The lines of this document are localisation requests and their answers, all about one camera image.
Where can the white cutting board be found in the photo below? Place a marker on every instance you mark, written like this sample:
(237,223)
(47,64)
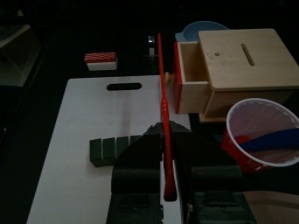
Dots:
(98,116)

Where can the blue toy utensil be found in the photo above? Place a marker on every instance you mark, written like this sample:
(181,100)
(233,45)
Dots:
(273,140)

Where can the wooden box with slot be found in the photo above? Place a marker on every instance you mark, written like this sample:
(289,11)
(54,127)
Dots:
(245,67)

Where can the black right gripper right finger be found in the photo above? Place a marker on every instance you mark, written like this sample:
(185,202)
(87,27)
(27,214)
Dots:
(210,180)

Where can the dark green sushi roll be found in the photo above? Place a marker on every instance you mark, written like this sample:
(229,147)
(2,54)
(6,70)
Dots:
(111,149)

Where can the light blue bowl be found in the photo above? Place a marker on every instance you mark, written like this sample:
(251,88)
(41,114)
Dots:
(198,27)

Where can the red plastic cup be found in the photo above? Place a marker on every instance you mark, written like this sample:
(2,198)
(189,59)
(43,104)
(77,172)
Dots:
(259,145)

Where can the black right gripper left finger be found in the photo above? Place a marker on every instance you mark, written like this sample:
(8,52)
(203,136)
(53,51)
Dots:
(137,175)

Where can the red-front wooden drawer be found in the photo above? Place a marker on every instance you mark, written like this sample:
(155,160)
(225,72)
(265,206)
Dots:
(187,78)

